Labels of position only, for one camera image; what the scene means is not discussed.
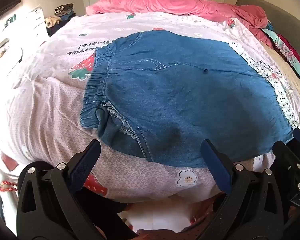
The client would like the colourful floral clothes pile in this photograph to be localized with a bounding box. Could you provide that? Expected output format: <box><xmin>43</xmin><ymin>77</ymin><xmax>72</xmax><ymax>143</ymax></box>
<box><xmin>261</xmin><ymin>21</ymin><xmax>300</xmax><ymax>81</ymax></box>

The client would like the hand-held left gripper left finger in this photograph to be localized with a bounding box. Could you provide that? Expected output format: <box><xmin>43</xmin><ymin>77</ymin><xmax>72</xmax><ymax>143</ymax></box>
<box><xmin>16</xmin><ymin>139</ymin><xmax>138</xmax><ymax>240</ymax></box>

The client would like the blue denim pants lace trim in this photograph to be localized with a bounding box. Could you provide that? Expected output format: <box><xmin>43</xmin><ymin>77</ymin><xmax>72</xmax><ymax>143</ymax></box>
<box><xmin>80</xmin><ymin>29</ymin><xmax>300</xmax><ymax>168</ymax></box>

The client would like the pink strawberry printed blanket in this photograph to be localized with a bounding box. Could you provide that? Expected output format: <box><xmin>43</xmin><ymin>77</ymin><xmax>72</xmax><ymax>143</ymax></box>
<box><xmin>0</xmin><ymin>11</ymin><xmax>300</xmax><ymax>203</ymax></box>

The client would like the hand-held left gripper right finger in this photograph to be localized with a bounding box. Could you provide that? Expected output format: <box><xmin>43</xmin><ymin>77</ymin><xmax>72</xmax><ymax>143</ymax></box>
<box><xmin>200</xmin><ymin>139</ymin><xmax>291</xmax><ymax>240</ymax></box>

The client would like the red bead bracelet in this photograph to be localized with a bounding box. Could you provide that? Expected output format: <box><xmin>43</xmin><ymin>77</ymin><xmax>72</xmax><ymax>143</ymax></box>
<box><xmin>0</xmin><ymin>178</ymin><xmax>18</xmax><ymax>193</ymax></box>

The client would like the beige bed sheet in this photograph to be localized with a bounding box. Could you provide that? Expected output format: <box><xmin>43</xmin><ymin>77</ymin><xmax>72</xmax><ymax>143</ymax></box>
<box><xmin>261</xmin><ymin>42</ymin><xmax>300</xmax><ymax>137</ymax></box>

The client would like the pink duvet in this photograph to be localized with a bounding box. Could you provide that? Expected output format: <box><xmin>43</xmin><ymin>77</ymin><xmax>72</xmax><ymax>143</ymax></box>
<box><xmin>86</xmin><ymin>0</ymin><xmax>270</xmax><ymax>44</ymax></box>

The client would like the white cabinet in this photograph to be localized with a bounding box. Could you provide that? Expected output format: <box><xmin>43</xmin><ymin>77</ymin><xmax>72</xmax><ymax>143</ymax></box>
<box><xmin>0</xmin><ymin>8</ymin><xmax>46</xmax><ymax>64</ymax></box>

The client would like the stack of dark folded clothes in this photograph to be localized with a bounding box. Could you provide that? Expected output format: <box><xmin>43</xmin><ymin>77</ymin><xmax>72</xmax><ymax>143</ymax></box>
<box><xmin>46</xmin><ymin>3</ymin><xmax>77</xmax><ymax>37</ymax></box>

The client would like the tan plush toy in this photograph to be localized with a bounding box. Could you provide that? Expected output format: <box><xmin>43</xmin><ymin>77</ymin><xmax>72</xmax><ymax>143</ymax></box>
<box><xmin>45</xmin><ymin>16</ymin><xmax>62</xmax><ymax>28</ymax></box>

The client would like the grey padded headboard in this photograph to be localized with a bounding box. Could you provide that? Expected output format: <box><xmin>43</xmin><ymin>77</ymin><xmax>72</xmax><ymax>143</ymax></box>
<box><xmin>236</xmin><ymin>0</ymin><xmax>300</xmax><ymax>68</ymax></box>

